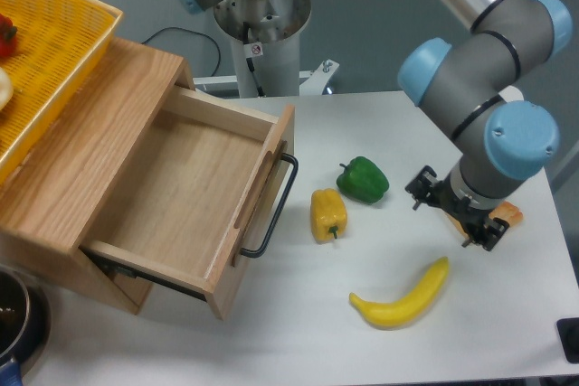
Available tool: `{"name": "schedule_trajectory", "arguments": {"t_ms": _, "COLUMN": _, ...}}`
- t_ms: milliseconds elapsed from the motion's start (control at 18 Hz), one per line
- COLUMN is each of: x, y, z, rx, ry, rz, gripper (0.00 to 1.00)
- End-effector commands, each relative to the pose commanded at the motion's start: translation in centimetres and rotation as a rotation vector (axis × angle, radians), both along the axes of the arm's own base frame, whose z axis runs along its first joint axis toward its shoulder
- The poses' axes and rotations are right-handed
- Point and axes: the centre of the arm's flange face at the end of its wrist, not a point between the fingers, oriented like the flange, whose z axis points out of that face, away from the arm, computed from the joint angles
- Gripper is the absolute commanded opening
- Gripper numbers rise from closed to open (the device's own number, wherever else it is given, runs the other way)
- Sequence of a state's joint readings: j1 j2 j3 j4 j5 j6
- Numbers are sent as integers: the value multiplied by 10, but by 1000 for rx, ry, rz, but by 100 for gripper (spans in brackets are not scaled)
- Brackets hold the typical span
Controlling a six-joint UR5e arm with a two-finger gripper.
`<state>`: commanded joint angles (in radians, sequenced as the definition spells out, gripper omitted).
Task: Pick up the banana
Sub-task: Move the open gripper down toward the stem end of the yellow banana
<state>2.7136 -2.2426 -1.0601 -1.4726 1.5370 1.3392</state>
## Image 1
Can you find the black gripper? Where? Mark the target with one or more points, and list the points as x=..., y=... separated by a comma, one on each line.
x=470, y=209

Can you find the yellow banana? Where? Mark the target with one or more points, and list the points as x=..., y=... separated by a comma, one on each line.
x=416, y=302

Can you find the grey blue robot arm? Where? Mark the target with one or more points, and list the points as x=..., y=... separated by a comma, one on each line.
x=457, y=87

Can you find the orange toy food piece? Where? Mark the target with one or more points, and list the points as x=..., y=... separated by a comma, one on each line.
x=507, y=212

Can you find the green bell pepper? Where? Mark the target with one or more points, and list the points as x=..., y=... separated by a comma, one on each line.
x=362, y=180

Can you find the yellow bell pepper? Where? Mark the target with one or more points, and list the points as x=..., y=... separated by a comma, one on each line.
x=328, y=215

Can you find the black object at table edge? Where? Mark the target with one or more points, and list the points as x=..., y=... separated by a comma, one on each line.
x=568, y=330

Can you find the open wooden drawer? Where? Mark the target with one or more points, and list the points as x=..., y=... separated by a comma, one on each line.
x=202, y=184

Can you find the wooden drawer cabinet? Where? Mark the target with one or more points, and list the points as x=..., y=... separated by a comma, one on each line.
x=49, y=203

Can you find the yellow plastic basket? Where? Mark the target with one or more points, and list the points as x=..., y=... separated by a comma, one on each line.
x=58, y=44

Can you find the dark metal pot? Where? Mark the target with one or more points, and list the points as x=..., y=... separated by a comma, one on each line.
x=25, y=325

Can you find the white vegetable in basket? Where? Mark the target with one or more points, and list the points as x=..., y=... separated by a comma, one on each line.
x=6, y=88

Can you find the red bell pepper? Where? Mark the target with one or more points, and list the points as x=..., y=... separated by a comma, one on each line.
x=8, y=39

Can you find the black drawer handle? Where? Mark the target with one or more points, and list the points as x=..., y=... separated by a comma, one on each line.
x=257, y=253

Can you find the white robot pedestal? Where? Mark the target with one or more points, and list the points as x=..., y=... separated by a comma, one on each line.
x=264, y=37

